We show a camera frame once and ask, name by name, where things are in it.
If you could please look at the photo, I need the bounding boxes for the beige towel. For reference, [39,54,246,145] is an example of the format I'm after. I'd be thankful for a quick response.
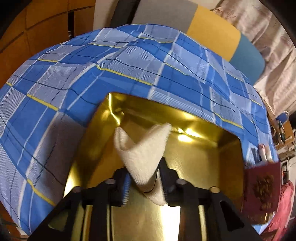
[114,123,171,206]

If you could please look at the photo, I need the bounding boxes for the pink towel blue band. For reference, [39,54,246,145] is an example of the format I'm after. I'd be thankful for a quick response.
[258,144,273,163]

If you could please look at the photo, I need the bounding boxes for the gold metal tray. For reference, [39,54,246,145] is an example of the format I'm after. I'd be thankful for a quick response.
[62,92,273,241]

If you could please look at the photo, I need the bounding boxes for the pink cardboard box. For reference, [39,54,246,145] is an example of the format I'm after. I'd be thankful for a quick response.
[242,162,282,216]

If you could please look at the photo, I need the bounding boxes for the red pink fabric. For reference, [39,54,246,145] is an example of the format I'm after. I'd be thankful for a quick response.
[260,181,295,240]

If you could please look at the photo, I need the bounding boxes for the blue plaid tablecloth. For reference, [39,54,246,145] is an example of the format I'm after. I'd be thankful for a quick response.
[0,24,280,236]

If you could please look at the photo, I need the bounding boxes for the blue metal chair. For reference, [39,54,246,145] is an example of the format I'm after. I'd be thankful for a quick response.
[275,111,290,125]

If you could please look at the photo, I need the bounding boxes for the grey yellow blue sofa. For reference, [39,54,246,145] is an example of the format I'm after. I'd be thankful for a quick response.
[132,1,265,84]

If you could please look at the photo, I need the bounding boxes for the black rolled mat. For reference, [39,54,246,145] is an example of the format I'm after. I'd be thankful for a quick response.
[110,0,140,28]

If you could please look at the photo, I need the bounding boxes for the wooden wardrobe panels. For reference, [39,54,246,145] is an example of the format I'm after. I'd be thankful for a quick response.
[1,1,95,85]

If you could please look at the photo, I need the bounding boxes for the beige patterned curtain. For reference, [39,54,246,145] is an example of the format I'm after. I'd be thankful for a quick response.
[213,1,296,115]

